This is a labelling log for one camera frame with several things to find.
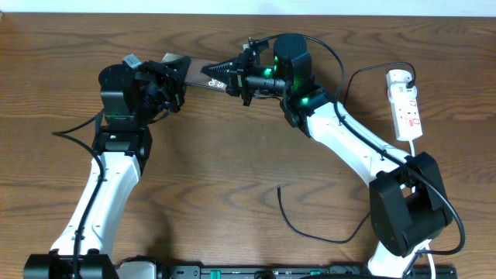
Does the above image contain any smartphone with bronze screen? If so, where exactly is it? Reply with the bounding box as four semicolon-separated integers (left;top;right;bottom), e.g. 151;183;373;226
160;53;226;92

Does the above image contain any black charger cable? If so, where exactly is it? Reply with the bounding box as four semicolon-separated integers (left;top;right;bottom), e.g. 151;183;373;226
276;61;417;245

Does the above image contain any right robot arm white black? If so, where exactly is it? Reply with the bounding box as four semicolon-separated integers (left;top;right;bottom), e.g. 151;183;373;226
201;33;460;278

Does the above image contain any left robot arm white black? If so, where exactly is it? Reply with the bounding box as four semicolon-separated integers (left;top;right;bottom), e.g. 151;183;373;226
23;54;191;278

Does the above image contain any white power strip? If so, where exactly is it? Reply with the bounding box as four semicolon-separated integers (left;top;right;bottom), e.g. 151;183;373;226
386;69;422;141

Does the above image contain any white power strip cord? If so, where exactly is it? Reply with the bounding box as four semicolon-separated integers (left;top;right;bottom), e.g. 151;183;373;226
408;139;436;279

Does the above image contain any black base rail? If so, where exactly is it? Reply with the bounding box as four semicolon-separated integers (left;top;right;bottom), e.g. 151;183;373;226
112;264;458;279

